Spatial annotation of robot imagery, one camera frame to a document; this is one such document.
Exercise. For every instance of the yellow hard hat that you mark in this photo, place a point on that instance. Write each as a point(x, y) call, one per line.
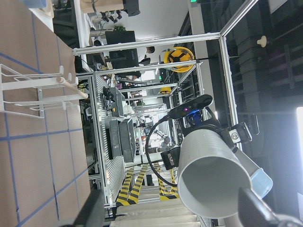
point(178, 54)

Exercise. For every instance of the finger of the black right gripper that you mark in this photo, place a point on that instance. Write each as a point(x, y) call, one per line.
point(243, 131)
point(170, 157)

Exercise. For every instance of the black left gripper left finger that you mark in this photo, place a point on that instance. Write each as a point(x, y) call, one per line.
point(92, 213)

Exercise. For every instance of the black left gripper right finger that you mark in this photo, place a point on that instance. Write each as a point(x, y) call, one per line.
point(253, 212)

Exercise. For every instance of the grey-blue cup on desk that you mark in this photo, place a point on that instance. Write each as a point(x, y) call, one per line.
point(35, 4)

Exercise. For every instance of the white wire cup rack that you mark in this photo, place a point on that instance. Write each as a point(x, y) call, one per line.
point(39, 82)

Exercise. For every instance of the grey-blue plastic cup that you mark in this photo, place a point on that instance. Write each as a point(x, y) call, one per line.
point(210, 175)

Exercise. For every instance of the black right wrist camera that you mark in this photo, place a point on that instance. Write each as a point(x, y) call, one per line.
point(190, 107)

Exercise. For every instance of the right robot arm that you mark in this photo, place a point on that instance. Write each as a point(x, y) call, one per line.
point(261, 183)

